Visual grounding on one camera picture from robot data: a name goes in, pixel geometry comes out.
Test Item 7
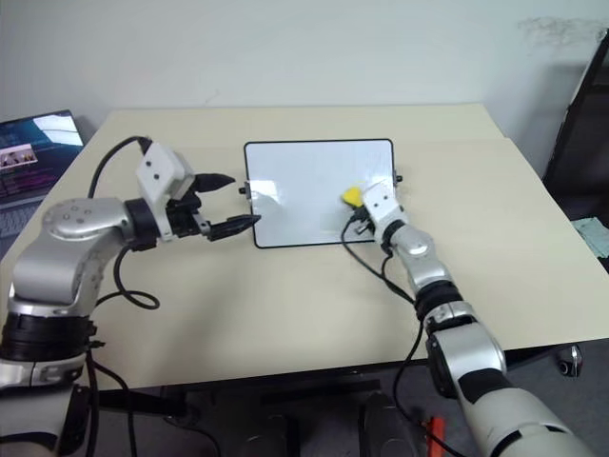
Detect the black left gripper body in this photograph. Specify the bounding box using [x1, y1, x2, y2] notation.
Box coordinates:
[164, 178, 211, 240]

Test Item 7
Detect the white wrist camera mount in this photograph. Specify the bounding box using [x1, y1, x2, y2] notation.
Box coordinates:
[135, 141, 196, 239]
[362, 184, 409, 230]

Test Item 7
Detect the yellow eraser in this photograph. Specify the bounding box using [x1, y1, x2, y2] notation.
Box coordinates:
[340, 187, 365, 210]

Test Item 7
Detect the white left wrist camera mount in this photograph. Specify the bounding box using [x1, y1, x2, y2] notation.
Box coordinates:
[135, 141, 196, 239]

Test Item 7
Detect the black furniture frame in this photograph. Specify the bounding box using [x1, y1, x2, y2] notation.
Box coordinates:
[541, 41, 609, 225]

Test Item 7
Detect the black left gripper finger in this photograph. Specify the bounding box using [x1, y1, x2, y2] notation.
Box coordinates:
[207, 214, 263, 243]
[195, 173, 236, 194]

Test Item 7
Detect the black-framed whiteboard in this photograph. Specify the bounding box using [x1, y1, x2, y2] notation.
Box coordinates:
[244, 138, 396, 249]

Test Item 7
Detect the black caster wheel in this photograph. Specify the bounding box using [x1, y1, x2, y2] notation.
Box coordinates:
[556, 346, 584, 378]

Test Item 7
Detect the open laptop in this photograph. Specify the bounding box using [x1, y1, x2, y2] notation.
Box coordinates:
[0, 109, 88, 261]

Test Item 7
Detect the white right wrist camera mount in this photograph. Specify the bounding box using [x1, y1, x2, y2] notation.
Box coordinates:
[362, 184, 409, 230]

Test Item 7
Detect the pale green patterned cloth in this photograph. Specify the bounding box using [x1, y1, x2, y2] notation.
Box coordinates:
[573, 216, 609, 261]

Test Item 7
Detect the black table frame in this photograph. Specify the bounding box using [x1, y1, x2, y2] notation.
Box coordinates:
[97, 373, 383, 416]

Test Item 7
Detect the orange handled tool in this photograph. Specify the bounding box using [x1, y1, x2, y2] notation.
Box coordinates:
[420, 416, 446, 457]

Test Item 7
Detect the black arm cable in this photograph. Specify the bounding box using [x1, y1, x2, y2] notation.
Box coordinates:
[341, 211, 461, 457]
[88, 136, 161, 310]

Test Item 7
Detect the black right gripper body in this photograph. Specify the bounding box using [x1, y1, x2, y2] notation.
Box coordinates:
[348, 208, 377, 238]

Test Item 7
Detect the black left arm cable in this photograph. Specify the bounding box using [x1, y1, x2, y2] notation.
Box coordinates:
[88, 136, 161, 310]

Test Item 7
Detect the black hanging cable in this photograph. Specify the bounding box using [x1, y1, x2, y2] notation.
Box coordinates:
[88, 328, 140, 457]

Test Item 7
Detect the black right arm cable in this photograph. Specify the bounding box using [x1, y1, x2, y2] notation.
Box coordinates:
[341, 211, 461, 457]

